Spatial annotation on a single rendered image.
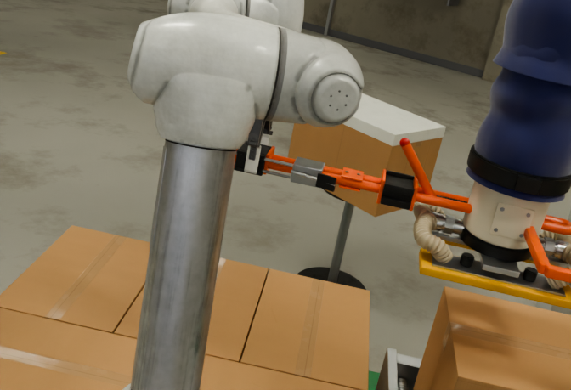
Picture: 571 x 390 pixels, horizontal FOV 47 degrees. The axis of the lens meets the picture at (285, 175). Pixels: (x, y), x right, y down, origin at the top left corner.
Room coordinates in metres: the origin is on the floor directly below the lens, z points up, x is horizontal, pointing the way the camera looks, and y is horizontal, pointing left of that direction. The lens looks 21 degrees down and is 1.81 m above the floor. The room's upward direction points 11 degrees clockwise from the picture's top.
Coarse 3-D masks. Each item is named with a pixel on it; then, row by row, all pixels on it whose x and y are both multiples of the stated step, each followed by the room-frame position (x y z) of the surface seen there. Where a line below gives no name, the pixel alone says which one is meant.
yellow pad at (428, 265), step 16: (432, 256) 1.35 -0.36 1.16; (464, 256) 1.33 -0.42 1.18; (432, 272) 1.29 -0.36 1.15; (448, 272) 1.29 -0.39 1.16; (464, 272) 1.30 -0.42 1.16; (480, 272) 1.31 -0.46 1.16; (528, 272) 1.31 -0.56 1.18; (496, 288) 1.28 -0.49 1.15; (512, 288) 1.27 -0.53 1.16; (528, 288) 1.28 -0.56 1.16; (544, 288) 1.29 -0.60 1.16; (560, 288) 1.30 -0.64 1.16; (560, 304) 1.26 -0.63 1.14
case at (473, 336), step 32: (448, 288) 1.60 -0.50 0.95; (448, 320) 1.45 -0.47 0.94; (480, 320) 1.47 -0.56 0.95; (512, 320) 1.50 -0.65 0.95; (544, 320) 1.53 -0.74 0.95; (448, 352) 1.36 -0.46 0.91; (480, 352) 1.33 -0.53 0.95; (512, 352) 1.35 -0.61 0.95; (544, 352) 1.38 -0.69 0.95; (416, 384) 1.58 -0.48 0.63; (448, 384) 1.27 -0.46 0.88; (480, 384) 1.21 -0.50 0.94; (512, 384) 1.22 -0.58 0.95; (544, 384) 1.25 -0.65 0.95
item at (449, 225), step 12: (444, 216) 1.44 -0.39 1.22; (444, 228) 1.41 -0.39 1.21; (456, 228) 1.41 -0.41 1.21; (456, 240) 1.42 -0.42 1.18; (540, 240) 1.40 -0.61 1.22; (552, 240) 1.40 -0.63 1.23; (552, 252) 1.39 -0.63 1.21; (492, 264) 1.31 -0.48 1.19; (504, 264) 1.32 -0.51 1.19; (516, 264) 1.33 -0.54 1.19; (552, 264) 1.39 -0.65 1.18; (564, 264) 1.39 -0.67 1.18; (516, 276) 1.29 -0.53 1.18
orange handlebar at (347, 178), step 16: (288, 160) 1.49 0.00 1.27; (336, 176) 1.44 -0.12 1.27; (352, 176) 1.44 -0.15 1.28; (368, 176) 1.47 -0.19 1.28; (448, 208) 1.41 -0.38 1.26; (464, 208) 1.40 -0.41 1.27; (544, 224) 1.38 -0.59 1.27; (560, 224) 1.39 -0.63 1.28; (528, 240) 1.29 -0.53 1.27; (544, 256) 1.20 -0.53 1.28; (544, 272) 1.16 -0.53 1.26; (560, 272) 1.14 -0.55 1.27
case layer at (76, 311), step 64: (64, 256) 2.06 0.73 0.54; (128, 256) 2.15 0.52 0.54; (0, 320) 1.64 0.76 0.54; (64, 320) 1.69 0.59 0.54; (128, 320) 1.75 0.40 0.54; (256, 320) 1.89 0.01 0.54; (320, 320) 1.96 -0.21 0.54; (0, 384) 1.38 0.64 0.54; (64, 384) 1.42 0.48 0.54; (256, 384) 1.57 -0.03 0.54; (320, 384) 1.62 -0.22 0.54
